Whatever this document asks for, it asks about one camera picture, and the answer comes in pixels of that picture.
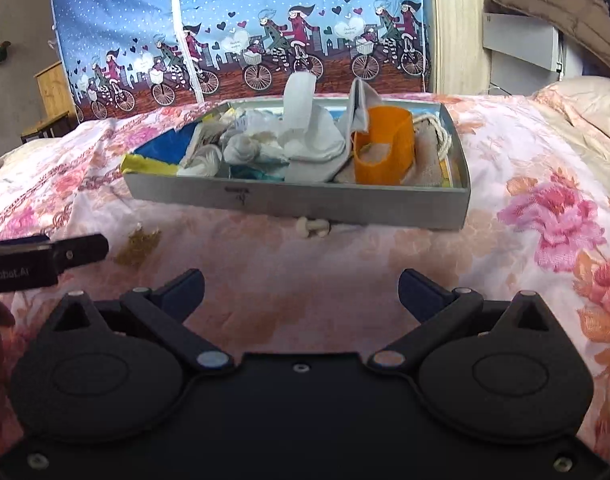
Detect light grey sock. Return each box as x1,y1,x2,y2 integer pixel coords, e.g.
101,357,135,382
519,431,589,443
280,74,348,183

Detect beige bed cover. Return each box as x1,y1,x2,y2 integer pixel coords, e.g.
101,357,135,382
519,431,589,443
530,76,610,161

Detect orange plastic cup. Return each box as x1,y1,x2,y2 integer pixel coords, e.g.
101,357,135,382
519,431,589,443
352,106,416,186

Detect dark-framed wooden stool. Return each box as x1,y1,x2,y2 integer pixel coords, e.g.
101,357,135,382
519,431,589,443
20,110,72,145

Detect white cloth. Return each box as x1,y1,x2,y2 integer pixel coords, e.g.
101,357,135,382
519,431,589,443
222,110,291,165

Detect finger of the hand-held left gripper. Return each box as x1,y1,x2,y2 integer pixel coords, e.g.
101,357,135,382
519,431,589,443
54,234,110,275

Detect wooden cabinet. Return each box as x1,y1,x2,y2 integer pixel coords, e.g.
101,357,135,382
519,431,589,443
34,60,78,121

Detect blue printed fabric wardrobe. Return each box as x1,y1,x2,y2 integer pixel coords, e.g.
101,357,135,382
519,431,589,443
49,0,433,123

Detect pink floral bed quilt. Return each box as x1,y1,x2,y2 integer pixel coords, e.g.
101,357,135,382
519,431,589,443
0,92,610,466

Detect blue yellow printed cloth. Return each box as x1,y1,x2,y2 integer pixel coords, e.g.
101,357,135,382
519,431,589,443
121,105,226,177

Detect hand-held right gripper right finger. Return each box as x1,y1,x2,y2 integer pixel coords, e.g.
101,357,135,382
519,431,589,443
369,269,566,373

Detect grey shallow cardboard box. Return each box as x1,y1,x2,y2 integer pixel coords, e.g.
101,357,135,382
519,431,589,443
121,100,473,231

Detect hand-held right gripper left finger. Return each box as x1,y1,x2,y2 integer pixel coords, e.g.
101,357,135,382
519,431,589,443
37,269,236,373

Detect small white peg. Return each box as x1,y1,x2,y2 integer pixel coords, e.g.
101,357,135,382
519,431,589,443
296,216,331,237

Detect light wooden wardrobe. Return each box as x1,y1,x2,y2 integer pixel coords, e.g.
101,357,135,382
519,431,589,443
430,0,501,96

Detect white cabinet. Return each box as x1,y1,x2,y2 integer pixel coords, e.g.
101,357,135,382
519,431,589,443
482,12,576,96

